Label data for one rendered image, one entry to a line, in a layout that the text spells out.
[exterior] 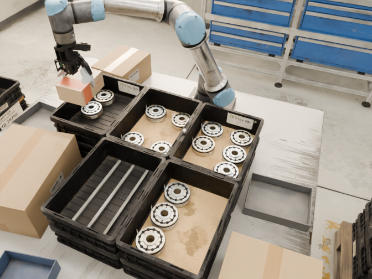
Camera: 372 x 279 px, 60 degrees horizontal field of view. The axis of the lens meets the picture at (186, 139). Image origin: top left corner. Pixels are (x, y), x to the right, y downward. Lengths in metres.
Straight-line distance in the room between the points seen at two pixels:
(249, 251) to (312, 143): 0.86
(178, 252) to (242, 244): 0.22
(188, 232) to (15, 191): 0.66
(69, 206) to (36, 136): 0.37
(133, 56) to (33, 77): 1.79
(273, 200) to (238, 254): 0.46
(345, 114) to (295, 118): 1.42
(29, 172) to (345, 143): 2.42
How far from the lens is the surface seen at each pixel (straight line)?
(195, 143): 1.46
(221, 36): 3.32
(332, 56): 3.27
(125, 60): 2.03
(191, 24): 1.35
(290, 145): 1.78
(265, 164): 1.64
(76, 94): 1.39
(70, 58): 1.35
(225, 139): 1.53
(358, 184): 2.75
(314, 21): 3.13
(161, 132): 1.55
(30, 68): 3.83
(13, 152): 1.52
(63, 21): 1.27
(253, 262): 1.12
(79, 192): 1.38
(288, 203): 1.52
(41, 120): 1.94
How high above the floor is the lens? 1.90
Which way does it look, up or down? 45 degrees down
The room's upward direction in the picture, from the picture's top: 2 degrees clockwise
